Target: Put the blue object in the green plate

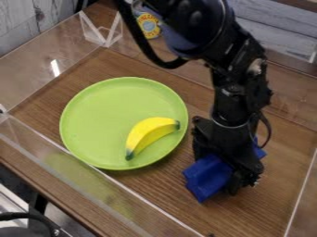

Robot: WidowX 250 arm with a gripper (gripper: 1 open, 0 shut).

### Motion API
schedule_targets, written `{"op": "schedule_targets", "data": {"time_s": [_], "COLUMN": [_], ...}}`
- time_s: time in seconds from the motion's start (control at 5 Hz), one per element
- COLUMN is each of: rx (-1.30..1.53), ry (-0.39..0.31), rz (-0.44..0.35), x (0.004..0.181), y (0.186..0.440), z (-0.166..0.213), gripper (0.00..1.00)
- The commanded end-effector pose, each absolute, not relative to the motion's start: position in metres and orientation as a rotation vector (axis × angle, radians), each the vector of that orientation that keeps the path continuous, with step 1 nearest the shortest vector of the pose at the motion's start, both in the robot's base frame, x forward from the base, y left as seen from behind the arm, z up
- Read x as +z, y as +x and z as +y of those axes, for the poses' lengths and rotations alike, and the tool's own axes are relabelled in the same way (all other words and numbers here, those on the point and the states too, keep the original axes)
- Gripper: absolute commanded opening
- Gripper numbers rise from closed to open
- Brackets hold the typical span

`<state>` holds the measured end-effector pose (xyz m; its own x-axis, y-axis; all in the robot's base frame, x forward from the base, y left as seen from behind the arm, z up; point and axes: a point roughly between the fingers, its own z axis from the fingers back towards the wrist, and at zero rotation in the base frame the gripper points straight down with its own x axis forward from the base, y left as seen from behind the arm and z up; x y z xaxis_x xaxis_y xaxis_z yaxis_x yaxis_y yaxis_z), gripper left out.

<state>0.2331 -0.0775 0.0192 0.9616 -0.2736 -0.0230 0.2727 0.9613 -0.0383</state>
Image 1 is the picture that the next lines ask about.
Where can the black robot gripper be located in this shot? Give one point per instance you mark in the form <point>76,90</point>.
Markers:
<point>231,143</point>

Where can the blue plastic block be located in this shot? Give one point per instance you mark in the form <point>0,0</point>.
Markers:
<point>207,175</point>

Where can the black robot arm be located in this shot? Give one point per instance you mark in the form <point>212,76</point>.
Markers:
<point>202,32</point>

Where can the green plate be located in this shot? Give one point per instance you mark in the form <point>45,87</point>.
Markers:
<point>100,115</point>

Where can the yellow toy banana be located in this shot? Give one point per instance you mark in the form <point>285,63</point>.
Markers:
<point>145,132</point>

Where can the black metal stand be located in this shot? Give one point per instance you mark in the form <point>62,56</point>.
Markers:
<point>22,222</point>

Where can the yellow labelled tin can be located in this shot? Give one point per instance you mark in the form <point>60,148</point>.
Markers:
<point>148,24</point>

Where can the clear acrylic front wall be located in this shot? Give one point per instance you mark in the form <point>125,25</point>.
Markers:
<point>89,196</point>

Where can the clear acrylic corner bracket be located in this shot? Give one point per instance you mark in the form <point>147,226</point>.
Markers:
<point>104,36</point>

